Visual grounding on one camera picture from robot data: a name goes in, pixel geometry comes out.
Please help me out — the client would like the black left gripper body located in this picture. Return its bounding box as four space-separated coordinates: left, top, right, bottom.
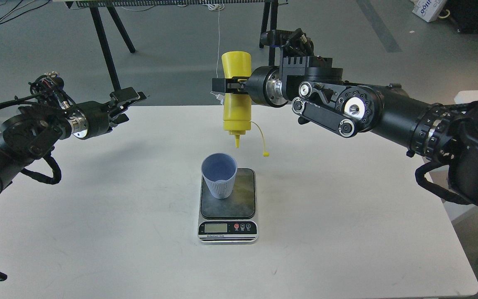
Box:
71 101 113 140

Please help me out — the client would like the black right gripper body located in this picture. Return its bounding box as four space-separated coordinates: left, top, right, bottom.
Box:
245 66 283 108

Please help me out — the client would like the yellow squeeze bottle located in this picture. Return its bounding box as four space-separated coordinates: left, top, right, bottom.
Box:
222 51 260 148

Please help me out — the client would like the blue ribbed plastic cup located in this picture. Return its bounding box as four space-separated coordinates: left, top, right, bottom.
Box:
201 153 238 199

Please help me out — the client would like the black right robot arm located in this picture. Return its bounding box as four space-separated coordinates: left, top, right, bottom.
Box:
212 29 478 206

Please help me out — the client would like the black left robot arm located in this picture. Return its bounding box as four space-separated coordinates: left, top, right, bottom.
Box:
0 71 146 281

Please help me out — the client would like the digital kitchen scale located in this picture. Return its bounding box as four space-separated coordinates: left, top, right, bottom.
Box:
197 168 259 245

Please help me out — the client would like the white power adapter on floor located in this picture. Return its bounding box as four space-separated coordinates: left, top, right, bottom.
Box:
210 91 225 105

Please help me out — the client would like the black trestle table background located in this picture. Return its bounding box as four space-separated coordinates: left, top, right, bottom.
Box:
66 3 271 105

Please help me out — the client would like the white cardboard box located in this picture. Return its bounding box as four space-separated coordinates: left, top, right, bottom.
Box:
412 0 450 22

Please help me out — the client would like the white side table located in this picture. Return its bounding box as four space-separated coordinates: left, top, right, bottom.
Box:
442 84 478 262

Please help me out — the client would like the white hanging cable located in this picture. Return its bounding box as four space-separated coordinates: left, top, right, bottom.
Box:
209 4 223 98

